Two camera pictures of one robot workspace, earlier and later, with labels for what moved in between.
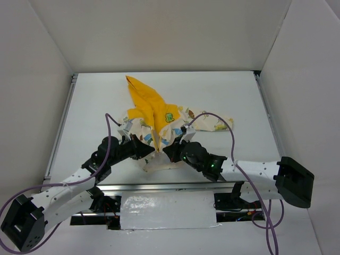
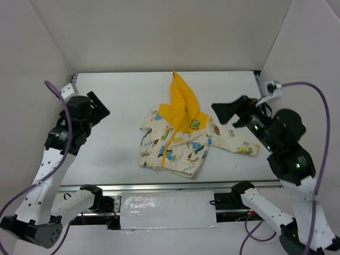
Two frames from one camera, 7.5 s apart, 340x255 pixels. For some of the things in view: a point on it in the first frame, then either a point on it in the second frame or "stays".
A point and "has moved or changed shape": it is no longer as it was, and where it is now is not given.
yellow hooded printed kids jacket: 156,124 has moved or changed shape
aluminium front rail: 181,187 stays
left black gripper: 135,144 → 98,105
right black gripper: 176,150 → 239,112
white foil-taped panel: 157,210 stays
